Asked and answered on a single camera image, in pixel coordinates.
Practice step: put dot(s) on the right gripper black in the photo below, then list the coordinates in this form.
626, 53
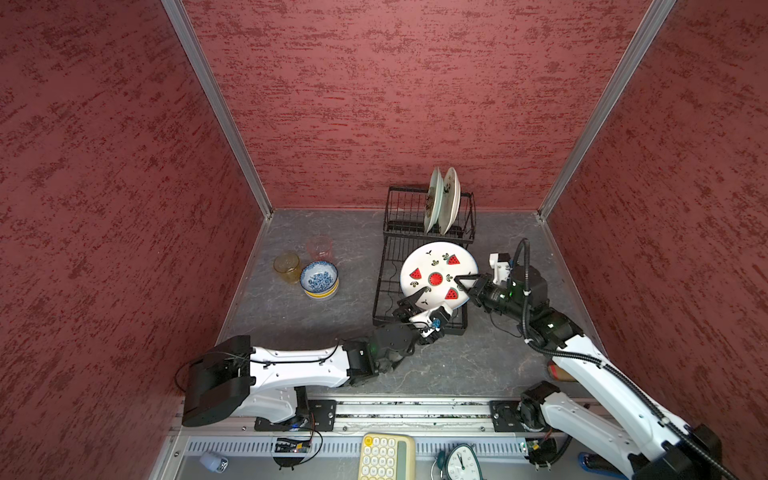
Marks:
478, 288

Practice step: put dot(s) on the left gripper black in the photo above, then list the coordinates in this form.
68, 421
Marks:
407, 305

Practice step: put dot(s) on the white plate blue rim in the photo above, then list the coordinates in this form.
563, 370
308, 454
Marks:
432, 269

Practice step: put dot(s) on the cream plate gold rim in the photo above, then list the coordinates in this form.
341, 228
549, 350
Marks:
450, 201

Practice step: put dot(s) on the mint green plate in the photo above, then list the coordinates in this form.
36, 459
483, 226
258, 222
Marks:
433, 200

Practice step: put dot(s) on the yellow bowl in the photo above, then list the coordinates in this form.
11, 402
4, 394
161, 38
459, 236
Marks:
323, 295

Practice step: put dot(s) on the blue floral white bowl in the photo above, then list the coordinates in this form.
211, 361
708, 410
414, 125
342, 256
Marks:
318, 276

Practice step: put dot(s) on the pink drinking glass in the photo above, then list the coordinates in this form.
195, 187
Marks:
320, 248

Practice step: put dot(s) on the amber drinking glass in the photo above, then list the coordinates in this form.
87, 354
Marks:
288, 267

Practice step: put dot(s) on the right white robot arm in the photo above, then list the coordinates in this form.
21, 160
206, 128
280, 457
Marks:
643, 440

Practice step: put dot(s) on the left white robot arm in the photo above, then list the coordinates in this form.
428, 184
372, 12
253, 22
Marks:
237, 378

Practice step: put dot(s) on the yellow calculator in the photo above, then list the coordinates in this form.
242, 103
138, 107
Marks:
387, 457

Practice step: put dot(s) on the teal alarm clock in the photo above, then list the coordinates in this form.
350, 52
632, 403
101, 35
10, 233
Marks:
459, 463

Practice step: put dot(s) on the small grey cap object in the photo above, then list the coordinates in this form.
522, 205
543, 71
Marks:
214, 462

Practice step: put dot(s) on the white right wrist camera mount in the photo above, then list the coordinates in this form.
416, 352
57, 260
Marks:
501, 267

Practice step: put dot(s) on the black wire dish rack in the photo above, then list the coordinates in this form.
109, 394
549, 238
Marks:
403, 233

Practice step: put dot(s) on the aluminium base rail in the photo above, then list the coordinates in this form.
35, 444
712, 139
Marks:
436, 423

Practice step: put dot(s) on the blue handled tool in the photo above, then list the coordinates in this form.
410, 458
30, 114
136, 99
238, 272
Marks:
595, 464

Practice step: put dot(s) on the aluminium corner post right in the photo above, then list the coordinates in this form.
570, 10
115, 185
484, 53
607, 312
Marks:
646, 32

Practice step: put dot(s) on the aluminium corner post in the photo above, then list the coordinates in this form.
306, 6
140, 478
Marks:
646, 32
190, 43

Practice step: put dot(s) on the aluminium corner post left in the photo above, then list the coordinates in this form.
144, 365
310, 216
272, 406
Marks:
190, 43

